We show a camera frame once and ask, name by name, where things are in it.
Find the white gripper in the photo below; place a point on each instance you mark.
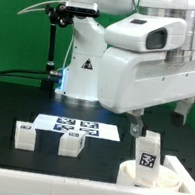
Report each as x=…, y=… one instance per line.
x=134, y=72

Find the white round stool seat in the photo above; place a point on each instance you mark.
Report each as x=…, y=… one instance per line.
x=162, y=179

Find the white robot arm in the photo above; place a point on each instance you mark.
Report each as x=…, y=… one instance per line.
x=80, y=77

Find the white fiducial marker sheet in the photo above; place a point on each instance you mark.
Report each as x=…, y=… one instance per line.
x=63, y=124

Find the black camera on stand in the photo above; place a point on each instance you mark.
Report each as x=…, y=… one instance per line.
x=81, y=8

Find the black camera stand pole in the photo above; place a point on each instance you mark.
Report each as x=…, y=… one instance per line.
x=58, y=17

